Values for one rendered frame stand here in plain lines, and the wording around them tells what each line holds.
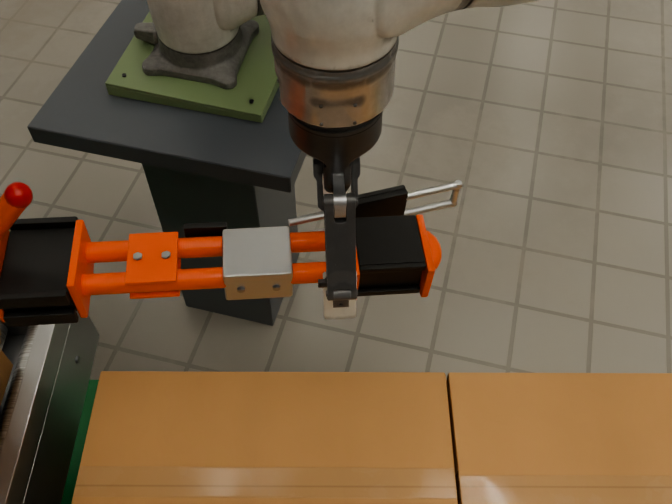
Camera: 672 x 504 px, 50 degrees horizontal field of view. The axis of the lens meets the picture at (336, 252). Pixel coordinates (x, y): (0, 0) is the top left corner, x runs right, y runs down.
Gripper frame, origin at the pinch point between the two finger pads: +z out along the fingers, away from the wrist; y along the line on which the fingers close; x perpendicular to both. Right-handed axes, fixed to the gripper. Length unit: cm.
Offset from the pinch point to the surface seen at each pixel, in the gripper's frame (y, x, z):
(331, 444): -1, -1, 54
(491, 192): -101, 53, 108
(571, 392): -8, 40, 54
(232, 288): 1.8, -10.6, 3.0
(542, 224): -88, 66, 108
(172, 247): -2.0, -16.6, 0.7
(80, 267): 0.6, -25.2, -0.1
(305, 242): -3.0, -3.0, 2.1
